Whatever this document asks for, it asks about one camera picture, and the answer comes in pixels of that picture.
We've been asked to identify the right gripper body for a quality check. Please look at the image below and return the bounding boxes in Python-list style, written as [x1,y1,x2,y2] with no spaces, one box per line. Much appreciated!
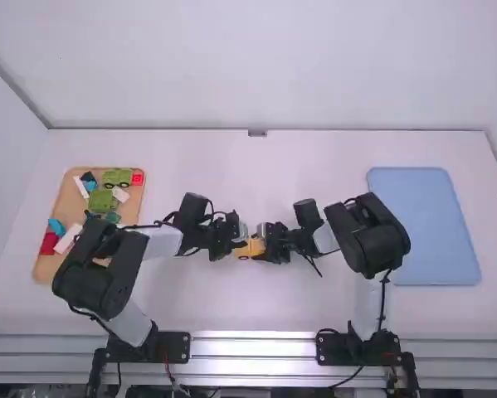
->
[264,221,293,265]

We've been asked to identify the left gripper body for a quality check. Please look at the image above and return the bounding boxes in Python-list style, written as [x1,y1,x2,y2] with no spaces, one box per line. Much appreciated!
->
[208,210,241,261]

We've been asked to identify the yellow toy car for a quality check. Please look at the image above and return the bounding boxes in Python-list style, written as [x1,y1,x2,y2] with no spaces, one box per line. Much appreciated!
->
[236,234,268,262]

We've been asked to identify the silver rails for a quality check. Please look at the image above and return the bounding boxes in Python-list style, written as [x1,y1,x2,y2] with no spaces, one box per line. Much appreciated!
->
[0,330,497,389]

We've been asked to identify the green toy car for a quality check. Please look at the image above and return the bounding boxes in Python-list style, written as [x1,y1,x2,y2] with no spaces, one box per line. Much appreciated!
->
[102,167,134,187]

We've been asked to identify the green square toy brick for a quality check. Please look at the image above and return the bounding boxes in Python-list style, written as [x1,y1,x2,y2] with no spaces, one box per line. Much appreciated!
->
[88,189,119,211]

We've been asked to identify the tan tray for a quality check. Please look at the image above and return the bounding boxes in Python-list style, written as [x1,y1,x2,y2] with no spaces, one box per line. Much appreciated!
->
[32,166,145,285]

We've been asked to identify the blue mat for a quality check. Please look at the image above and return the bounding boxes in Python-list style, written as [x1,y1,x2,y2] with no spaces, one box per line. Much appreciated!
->
[366,167,483,287]

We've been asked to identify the black cable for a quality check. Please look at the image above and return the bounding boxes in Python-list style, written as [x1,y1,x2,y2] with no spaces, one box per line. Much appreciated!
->
[304,253,324,279]
[379,275,390,332]

